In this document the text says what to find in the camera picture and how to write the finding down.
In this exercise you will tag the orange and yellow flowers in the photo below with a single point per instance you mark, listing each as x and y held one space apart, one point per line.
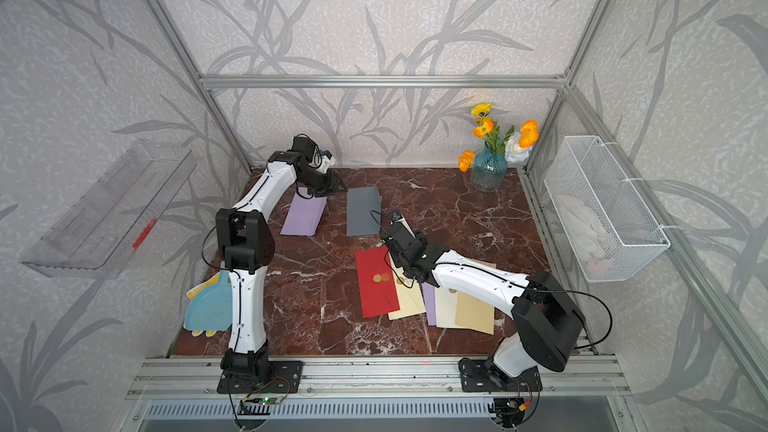
512 144

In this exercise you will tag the white wire basket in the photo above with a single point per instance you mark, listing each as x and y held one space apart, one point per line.
585 167

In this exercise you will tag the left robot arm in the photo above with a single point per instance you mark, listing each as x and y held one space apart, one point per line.
247 247

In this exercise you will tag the lilac envelope with gold seal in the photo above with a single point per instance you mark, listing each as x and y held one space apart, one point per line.
304 214

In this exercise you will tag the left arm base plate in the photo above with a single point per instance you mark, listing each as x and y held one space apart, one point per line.
277 377

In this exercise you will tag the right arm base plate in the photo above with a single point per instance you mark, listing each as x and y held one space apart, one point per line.
483 376

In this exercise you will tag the left green circuit board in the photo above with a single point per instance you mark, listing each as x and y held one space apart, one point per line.
263 401

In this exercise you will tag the blue glass vase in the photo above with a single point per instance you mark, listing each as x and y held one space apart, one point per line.
488 170

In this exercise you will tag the cream white envelope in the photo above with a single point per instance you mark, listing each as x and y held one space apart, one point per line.
446 301

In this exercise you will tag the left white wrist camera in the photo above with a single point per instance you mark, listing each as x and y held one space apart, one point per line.
326 161

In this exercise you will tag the grey envelope with gold seal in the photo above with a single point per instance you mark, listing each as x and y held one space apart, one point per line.
363 211

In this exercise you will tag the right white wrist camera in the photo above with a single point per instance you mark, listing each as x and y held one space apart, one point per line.
397 217

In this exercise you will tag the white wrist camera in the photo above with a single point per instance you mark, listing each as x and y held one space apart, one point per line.
397 217
326 161

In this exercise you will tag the tan kraft envelope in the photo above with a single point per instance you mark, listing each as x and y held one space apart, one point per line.
474 314

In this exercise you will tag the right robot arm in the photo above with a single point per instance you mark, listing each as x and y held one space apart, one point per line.
548 321

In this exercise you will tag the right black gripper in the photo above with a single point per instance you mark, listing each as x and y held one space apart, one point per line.
419 239

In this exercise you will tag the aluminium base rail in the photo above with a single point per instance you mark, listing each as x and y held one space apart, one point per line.
376 377

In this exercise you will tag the red envelope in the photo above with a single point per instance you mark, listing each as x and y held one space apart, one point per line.
376 280

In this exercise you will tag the clear acrylic wall shelf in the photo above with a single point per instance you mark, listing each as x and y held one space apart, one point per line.
99 235

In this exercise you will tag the pale yellow envelope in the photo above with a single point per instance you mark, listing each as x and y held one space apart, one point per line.
409 295

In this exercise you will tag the white cloth in basket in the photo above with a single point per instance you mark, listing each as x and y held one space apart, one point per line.
590 241

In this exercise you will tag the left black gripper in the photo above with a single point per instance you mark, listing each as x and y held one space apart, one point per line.
332 184

